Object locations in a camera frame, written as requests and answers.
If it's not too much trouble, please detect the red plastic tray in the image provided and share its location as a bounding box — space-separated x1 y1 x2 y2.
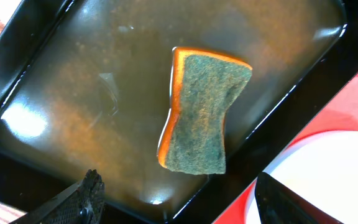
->
211 54 358 224

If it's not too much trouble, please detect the white plate with long stain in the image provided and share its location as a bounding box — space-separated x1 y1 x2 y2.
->
244 129 358 224

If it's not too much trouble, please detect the black water tray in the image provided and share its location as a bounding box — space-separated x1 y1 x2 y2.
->
0 0 358 223

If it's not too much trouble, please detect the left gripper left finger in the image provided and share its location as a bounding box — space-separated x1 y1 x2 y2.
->
11 170 105 224

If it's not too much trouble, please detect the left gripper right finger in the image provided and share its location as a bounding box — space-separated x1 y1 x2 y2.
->
255 172 341 224

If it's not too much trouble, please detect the green orange sponge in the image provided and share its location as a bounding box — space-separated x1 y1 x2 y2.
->
157 47 252 175

